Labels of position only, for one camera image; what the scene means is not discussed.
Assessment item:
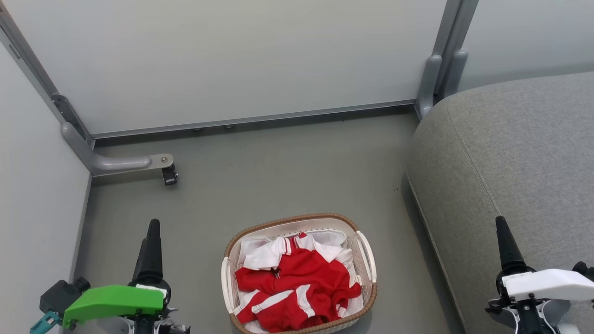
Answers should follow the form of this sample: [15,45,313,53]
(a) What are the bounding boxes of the grey metal partition foot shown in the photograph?
[416,55,443,120]
[60,122,174,177]
[443,50,469,99]

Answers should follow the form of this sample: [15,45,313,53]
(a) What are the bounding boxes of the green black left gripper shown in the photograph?
[63,219,171,330]

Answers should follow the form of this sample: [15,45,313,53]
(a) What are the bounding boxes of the grey fabric sofa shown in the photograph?
[406,71,594,334]

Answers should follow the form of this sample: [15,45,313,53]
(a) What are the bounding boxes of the red and white garment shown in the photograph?
[234,232,362,333]

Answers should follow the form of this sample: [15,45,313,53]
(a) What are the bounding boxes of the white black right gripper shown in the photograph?
[495,216,594,303]

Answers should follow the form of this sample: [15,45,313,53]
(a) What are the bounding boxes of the white cloth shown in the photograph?
[237,230,365,334]

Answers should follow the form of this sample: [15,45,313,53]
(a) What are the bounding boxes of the teal cable connector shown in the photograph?
[30,311,61,334]

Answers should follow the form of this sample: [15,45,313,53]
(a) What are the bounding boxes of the white brown-rimmed laundry basket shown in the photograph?
[221,213,378,334]

